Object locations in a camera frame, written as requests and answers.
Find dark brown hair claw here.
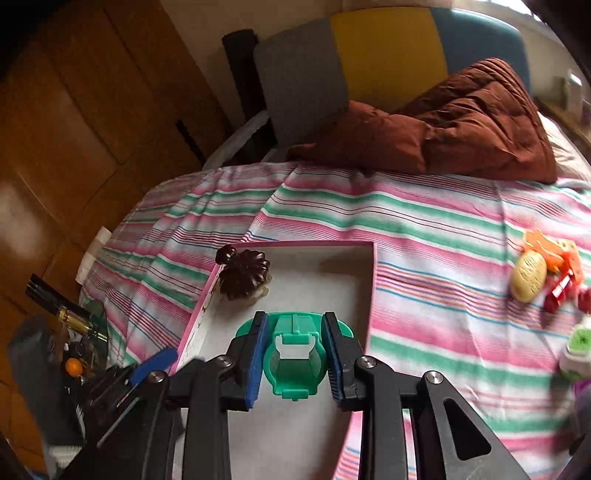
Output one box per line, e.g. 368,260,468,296
216,246,273,303

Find grey yellow blue headboard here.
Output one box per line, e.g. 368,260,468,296
253,7,532,148

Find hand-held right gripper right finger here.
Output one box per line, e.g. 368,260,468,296
322,312,532,480

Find yellow oval soap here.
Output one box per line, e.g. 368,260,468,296
510,249,548,304

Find wooden wardrobe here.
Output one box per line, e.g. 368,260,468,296
0,0,232,462

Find green plastic ring holder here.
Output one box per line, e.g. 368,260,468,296
235,312,355,400

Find yellow orange plastic piece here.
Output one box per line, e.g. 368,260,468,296
522,229,566,273

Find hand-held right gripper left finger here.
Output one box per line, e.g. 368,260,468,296
58,312,269,480

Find white pillow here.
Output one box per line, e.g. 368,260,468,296
538,113,591,183

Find orange cube blocks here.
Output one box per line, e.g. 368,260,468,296
556,239,584,282

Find black brass tube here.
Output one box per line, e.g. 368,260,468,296
28,274,109,342

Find pink cardboard box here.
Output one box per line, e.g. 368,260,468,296
168,240,379,480

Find dark grey container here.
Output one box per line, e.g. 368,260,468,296
7,318,88,448

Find striped bed sheet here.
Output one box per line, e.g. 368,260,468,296
76,161,591,480

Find green white plastic toy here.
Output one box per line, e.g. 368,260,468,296
558,316,591,382

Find brown quilt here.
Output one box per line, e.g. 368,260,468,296
286,58,559,185

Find red cylinder case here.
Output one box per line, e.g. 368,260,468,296
542,272,576,315

